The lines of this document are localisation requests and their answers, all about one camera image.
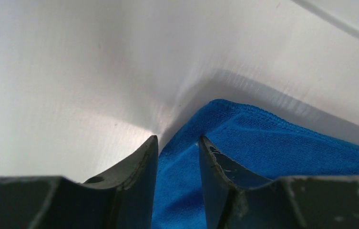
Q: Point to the blue microfiber towel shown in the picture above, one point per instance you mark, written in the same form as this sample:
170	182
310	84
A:
257	139

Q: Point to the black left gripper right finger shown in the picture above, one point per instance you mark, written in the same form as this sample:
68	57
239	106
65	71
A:
237	198

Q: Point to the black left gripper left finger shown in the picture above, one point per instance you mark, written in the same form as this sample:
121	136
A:
120	197

